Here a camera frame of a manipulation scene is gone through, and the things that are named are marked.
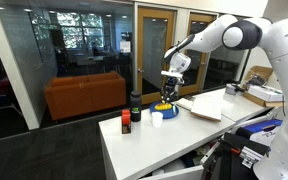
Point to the white printed bag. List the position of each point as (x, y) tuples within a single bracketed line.
[(265, 137)]

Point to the wooden glass door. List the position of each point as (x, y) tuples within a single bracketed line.
[(152, 53), (197, 76)]

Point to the silver metal bracket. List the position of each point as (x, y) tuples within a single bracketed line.
[(250, 156)]

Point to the white drawer panel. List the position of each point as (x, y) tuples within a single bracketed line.
[(177, 174)]

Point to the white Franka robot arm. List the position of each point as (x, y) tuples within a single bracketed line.
[(284, 50)]

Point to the orange sofa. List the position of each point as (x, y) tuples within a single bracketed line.
[(84, 95)]

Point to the large white book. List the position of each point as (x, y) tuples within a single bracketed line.
[(206, 108)]

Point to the black water bottle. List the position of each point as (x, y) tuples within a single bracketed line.
[(135, 105)]

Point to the open cardboard box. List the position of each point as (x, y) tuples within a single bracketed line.
[(264, 70)]

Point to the pale blue plastic utensil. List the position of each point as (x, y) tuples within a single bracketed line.
[(174, 109)]

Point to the blue plate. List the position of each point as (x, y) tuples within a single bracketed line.
[(165, 114)]

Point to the white paper sign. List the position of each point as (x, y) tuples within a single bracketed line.
[(125, 46)]

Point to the small white notebook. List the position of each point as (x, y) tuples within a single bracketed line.
[(185, 103)]

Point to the white mug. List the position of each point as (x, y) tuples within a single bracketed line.
[(157, 120)]

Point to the grey tape roll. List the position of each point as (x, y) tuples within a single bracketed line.
[(230, 89)]

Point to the flat white box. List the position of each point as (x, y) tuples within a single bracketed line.
[(267, 93)]

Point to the black equipment cart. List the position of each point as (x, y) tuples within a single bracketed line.
[(227, 160)]

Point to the yellow toy food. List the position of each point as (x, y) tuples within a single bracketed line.
[(163, 107)]

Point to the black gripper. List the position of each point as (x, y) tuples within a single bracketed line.
[(173, 84)]

